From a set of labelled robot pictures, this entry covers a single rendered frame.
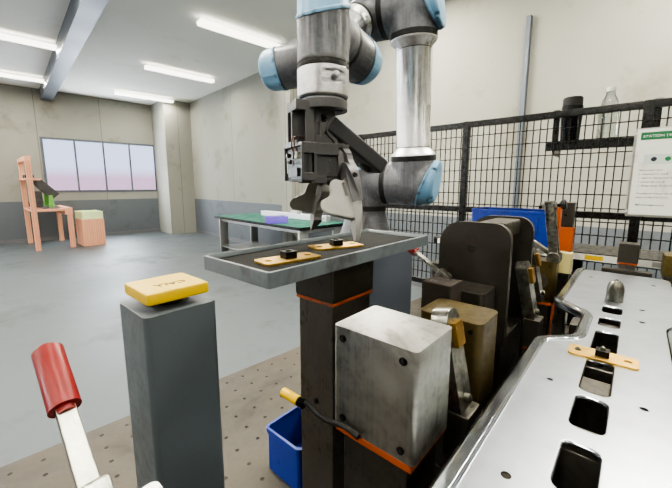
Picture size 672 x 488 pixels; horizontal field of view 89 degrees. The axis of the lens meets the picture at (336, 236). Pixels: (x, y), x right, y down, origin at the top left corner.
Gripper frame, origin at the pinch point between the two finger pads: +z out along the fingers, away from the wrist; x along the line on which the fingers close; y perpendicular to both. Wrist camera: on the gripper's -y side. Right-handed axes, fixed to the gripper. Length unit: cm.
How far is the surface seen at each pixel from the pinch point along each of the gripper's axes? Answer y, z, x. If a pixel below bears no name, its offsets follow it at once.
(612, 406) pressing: -20.7, 17.8, 30.2
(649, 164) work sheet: -129, -15, -9
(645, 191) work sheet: -129, -6, -9
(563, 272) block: -78, 17, -7
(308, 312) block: 5.1, 11.6, 0.5
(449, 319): -4.8, 7.8, 19.6
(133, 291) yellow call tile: 27.5, 2.1, 10.3
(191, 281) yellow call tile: 22.4, 1.8, 10.5
